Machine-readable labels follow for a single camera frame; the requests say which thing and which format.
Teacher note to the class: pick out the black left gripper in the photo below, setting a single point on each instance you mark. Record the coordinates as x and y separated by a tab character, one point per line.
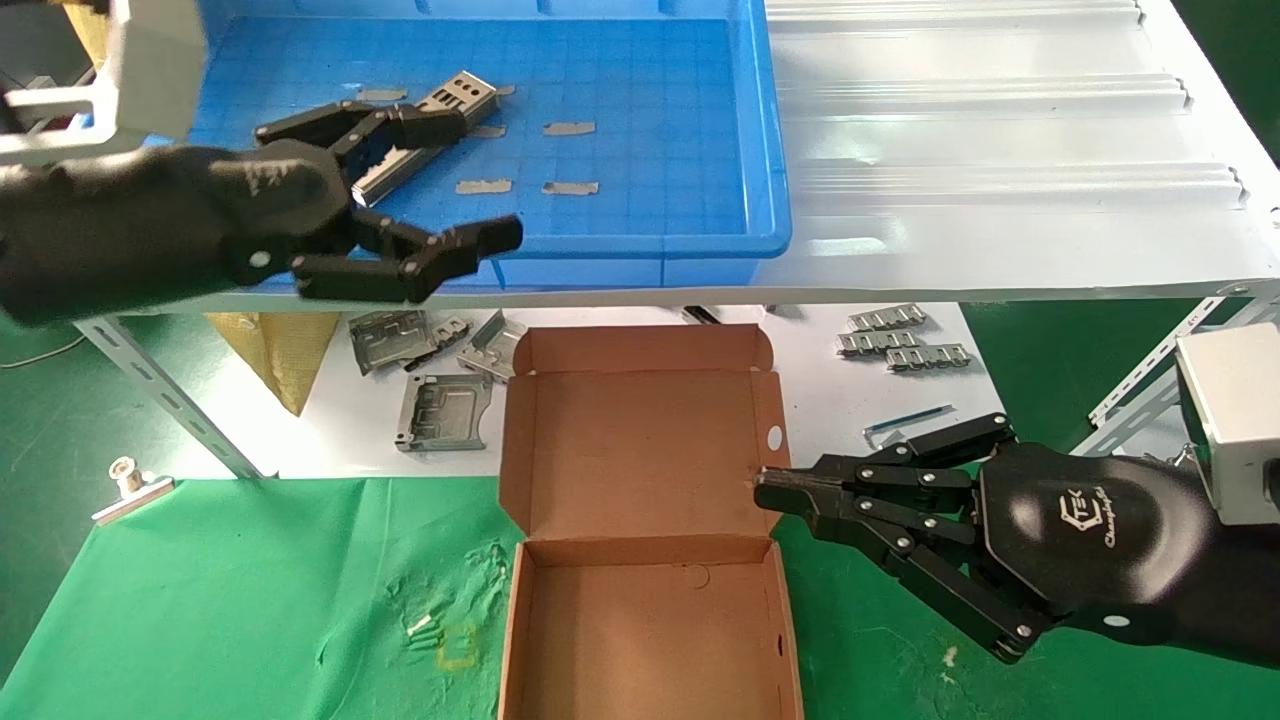
150	230

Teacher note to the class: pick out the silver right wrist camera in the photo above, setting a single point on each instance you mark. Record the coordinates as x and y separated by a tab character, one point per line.
1235	420

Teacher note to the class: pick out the open brown cardboard box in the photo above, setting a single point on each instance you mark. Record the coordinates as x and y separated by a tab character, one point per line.
650	450

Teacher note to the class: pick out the grey slotted angle shelf brace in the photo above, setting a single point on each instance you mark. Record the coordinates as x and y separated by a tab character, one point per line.
1150	370

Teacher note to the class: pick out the thin blue rod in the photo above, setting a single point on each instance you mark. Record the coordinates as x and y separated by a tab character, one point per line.
910	420

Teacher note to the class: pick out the silver toothed metal strip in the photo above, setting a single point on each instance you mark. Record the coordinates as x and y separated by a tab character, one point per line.
878	343
888	318
930	358

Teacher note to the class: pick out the stack of metal shield plates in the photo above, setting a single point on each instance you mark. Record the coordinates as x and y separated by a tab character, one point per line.
465	92

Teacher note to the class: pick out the green cloth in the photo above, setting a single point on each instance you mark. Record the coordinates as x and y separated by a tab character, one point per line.
300	600

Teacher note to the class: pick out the grey stamped metal bracket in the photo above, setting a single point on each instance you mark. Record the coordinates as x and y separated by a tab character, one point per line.
390	340
490	345
445	410

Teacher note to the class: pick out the small metal staple strip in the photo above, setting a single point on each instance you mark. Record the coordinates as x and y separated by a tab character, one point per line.
422	625

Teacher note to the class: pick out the grey slotted angle shelf leg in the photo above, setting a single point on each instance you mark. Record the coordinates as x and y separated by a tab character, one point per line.
170	395

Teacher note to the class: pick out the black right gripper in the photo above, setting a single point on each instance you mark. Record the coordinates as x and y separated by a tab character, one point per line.
1100	540

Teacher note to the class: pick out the silver metal clip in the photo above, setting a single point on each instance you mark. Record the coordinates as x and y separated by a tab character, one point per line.
135	495

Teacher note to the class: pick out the yellow woven sack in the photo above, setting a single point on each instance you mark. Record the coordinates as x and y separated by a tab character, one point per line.
280	350

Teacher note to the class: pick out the white paper sheet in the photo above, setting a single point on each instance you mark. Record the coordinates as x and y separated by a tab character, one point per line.
815	365

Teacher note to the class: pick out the blue plastic tray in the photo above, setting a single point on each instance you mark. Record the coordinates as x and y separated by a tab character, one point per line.
650	200

